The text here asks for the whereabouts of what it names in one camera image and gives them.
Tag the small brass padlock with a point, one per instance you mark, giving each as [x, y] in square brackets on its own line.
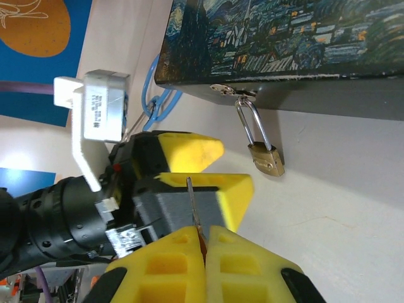
[266, 159]

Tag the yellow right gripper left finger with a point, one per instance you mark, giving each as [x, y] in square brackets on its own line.
[164, 271]

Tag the small silver key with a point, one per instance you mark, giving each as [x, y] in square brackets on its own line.
[192, 205]

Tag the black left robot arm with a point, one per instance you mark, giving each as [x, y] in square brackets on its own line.
[53, 221]

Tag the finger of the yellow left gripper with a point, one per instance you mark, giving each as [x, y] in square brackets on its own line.
[192, 151]
[236, 195]

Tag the blue and orange poster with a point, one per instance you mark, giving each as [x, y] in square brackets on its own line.
[38, 31]

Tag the black box with painting print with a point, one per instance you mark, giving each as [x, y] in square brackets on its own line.
[284, 38]

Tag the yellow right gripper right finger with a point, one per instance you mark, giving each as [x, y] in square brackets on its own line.
[249, 271]

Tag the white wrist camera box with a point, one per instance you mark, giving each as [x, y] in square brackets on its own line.
[101, 107]

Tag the cluttered metal shelf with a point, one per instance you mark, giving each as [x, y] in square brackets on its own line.
[69, 287]

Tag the blue panel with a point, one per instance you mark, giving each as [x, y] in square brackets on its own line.
[25, 180]

